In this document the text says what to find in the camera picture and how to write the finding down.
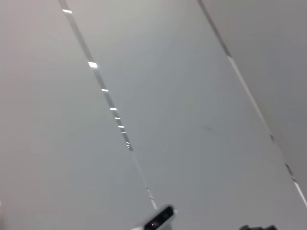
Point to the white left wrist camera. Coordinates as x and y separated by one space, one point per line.
158 219

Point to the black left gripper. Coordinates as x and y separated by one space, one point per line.
257 227

